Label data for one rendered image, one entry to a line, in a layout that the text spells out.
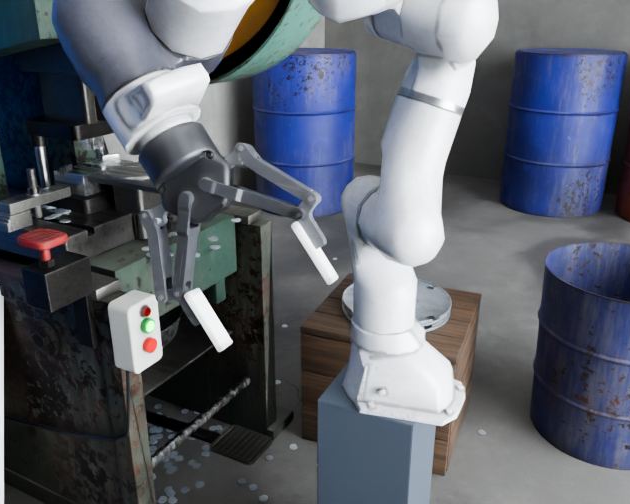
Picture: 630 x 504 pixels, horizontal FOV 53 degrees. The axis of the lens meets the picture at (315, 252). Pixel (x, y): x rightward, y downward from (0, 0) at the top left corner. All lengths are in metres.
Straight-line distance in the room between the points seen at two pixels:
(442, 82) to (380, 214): 0.22
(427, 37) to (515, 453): 1.22
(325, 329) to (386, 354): 0.52
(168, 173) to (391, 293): 0.53
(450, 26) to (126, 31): 0.43
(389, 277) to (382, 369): 0.16
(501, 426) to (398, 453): 0.80
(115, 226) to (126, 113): 0.73
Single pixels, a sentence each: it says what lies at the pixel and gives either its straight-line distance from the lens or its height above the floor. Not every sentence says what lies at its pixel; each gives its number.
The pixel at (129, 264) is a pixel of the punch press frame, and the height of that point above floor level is 0.64.
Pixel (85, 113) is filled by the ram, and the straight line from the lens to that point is 1.37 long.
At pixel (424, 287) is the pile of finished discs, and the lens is 1.79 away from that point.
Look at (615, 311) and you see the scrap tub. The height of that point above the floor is 0.45.
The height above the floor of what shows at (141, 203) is 0.73.
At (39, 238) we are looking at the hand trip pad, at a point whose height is 0.76.
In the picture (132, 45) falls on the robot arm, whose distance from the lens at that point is 0.67.
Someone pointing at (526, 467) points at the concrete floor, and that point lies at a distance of 1.80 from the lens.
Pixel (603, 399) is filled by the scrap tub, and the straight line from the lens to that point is 1.75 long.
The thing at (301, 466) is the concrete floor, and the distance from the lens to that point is 1.72.
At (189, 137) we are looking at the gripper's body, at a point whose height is 0.99.
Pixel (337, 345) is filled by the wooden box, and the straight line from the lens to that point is 1.60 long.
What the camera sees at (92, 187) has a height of 0.75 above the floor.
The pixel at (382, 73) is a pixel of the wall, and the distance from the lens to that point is 4.65.
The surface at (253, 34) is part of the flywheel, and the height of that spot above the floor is 1.05.
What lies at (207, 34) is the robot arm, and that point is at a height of 1.09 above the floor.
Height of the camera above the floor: 1.11
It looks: 21 degrees down
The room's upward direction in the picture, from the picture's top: straight up
